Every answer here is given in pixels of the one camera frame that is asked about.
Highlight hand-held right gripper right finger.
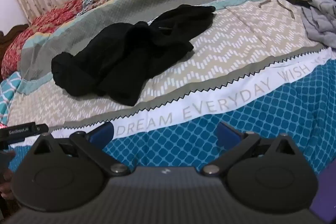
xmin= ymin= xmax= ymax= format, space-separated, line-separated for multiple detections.
xmin=201 ymin=122 xmax=303 ymax=177

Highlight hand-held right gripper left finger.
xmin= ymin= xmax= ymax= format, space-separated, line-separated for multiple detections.
xmin=28 ymin=122 xmax=132 ymax=178

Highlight black pants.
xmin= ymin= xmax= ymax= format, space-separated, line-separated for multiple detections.
xmin=51 ymin=4 xmax=216 ymax=106

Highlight teal beige patterned bedspread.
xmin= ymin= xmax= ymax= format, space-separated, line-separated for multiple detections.
xmin=0 ymin=0 xmax=336 ymax=181

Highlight dark wooden headboard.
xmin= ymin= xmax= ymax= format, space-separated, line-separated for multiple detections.
xmin=0 ymin=24 xmax=29 ymax=67

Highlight purple cloth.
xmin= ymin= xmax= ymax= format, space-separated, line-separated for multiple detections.
xmin=309 ymin=165 xmax=336 ymax=224

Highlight red patchwork quilt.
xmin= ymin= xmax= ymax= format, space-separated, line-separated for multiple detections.
xmin=1 ymin=0 xmax=182 ymax=80

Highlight crumpled grey garment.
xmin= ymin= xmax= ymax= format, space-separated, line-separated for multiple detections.
xmin=301 ymin=0 xmax=336 ymax=49

